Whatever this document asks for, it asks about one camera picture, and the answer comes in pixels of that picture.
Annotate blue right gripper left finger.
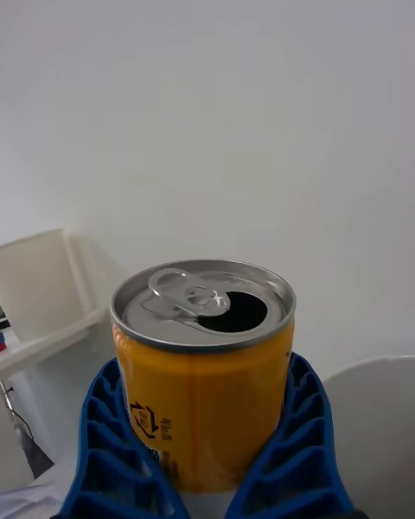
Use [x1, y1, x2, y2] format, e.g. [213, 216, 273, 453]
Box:
[56, 356, 192, 519]

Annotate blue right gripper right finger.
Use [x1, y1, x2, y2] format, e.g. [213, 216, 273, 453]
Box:
[223, 351, 369, 519]

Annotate orange drink can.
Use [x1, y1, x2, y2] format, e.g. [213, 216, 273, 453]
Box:
[110, 259, 297, 495]

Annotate dark grey cloth piece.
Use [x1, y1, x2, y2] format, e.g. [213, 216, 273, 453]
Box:
[12, 414, 56, 480]

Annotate grey plastic waste bin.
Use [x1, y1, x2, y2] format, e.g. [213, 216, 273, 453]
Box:
[321, 354, 415, 519]

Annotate white shelf board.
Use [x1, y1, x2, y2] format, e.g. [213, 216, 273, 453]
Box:
[0, 227, 105, 375]

